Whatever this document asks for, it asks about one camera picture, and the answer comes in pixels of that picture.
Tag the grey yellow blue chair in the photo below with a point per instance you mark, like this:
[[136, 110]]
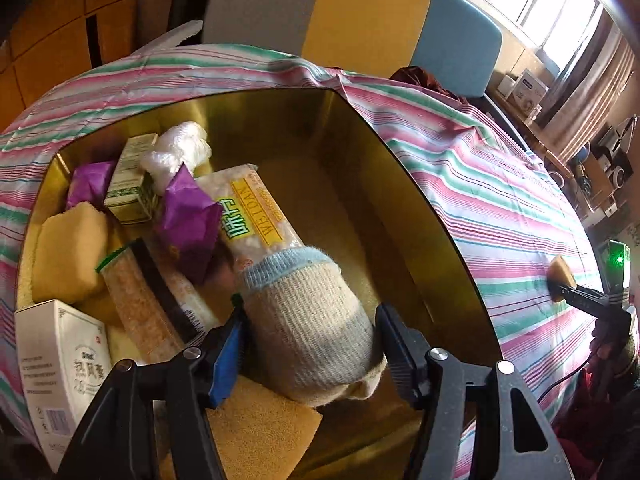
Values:
[[360, 15]]

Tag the orange wooden cabinet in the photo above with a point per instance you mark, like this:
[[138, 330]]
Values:
[[55, 25]]

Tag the small green yellow box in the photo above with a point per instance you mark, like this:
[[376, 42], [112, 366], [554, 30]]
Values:
[[132, 180]]

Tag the wooden desk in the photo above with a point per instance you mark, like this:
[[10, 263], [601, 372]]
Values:
[[530, 130]]

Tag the white plastic bag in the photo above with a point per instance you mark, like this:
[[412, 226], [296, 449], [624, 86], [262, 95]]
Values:
[[177, 152]]

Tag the small purple packet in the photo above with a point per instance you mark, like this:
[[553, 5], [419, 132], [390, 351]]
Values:
[[90, 185]]

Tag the red garment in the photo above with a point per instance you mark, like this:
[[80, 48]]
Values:
[[600, 425]]

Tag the white foam piece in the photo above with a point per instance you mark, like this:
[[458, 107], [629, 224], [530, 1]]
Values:
[[170, 37]]

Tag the patterned brown curtain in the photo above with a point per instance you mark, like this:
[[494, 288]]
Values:
[[590, 95]]

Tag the dark red cloth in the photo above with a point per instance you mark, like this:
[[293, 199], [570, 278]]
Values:
[[430, 82]]

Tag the window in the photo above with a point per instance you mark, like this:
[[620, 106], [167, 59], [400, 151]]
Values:
[[545, 5]]

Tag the yellow label snack packet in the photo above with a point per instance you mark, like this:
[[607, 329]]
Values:
[[255, 220]]

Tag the white appliance carton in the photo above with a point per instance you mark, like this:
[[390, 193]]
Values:
[[529, 91]]

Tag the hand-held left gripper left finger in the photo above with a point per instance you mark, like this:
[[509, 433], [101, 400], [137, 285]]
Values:
[[227, 360]]

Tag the grey blue knit sock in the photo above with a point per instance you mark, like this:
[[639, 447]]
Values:
[[310, 330]]

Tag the white medicine carton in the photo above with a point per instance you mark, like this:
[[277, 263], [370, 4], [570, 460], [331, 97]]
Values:
[[60, 370]]

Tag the gold metal tin box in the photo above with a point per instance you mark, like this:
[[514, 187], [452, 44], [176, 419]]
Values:
[[380, 220]]

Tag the orange grain snack packet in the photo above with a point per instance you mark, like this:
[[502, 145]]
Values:
[[135, 300]]

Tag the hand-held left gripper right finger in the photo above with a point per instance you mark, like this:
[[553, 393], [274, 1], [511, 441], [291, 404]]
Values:
[[397, 360]]

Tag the yellow sponge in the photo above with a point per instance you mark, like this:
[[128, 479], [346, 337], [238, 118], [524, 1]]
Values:
[[67, 255], [260, 430], [559, 275]]

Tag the cluttered low shelf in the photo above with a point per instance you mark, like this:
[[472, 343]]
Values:
[[605, 175]]

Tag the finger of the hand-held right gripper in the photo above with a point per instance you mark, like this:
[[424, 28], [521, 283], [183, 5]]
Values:
[[582, 301]]

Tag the blue cup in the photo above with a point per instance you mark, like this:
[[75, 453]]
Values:
[[581, 156]]

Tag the pink green striped tablecloth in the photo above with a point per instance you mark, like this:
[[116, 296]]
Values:
[[500, 200]]

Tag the large purple packet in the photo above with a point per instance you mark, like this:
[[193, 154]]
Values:
[[187, 225]]

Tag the person's right hand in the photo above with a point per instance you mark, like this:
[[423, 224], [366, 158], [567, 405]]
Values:
[[606, 347]]

